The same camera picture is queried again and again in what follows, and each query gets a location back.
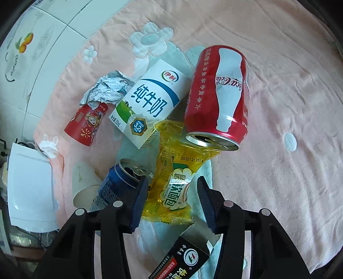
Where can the yellow bread wrapper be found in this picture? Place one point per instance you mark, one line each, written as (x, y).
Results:
(171, 166)

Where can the red cola can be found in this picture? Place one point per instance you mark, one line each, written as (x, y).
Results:
(214, 94)

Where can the blue and white milk carton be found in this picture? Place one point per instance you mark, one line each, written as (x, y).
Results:
(150, 99)

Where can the crumpled silver foil wrapper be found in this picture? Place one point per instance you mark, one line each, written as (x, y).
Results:
(107, 88)

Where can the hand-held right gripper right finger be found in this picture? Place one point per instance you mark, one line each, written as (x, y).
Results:
(205, 204)

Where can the blue drink can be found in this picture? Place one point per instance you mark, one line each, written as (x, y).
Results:
(112, 182)

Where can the red cartoon print paper cup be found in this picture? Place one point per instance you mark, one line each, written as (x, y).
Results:
(83, 126)

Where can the pink flowered blanket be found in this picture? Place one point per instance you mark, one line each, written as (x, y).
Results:
(281, 80)

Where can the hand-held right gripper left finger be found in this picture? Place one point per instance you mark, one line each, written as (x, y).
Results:
(139, 204)

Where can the white paper cup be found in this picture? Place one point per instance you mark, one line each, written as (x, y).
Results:
(83, 182)

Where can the black cardboard box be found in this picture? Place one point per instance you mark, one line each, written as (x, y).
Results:
(185, 254)

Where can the white appliance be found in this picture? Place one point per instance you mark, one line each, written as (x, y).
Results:
(29, 187)

